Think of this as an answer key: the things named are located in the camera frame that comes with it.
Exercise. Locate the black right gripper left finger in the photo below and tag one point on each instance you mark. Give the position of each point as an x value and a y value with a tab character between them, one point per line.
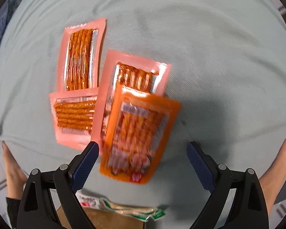
81	166

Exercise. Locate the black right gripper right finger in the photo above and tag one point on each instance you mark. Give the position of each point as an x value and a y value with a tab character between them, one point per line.
204	166

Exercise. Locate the white cartoon snack packet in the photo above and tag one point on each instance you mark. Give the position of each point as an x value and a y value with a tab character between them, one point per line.
88	201

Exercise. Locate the brown cardboard box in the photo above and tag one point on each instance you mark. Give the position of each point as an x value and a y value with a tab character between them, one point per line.
102	219

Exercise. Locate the person's left foot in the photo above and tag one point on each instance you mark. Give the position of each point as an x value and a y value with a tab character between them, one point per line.
15	177

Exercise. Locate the person's foot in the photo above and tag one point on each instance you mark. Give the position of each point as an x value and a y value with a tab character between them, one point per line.
272	180
15	177

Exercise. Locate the pink spicy strip packet left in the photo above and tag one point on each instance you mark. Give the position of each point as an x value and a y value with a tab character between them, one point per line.
72	116

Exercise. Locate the person's right foot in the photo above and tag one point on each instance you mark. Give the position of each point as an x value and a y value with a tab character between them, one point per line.
272	180

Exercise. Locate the green chicken foot packet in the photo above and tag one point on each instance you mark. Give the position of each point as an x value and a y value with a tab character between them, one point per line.
143	214

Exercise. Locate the orange spicy strip packet under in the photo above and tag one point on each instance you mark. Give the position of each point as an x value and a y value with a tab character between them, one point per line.
138	129

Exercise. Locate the pink spicy strip packet right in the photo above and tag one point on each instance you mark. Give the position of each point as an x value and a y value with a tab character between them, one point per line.
132	71

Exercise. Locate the pink spicy strip packet upright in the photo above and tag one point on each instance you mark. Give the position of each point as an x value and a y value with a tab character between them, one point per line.
79	56

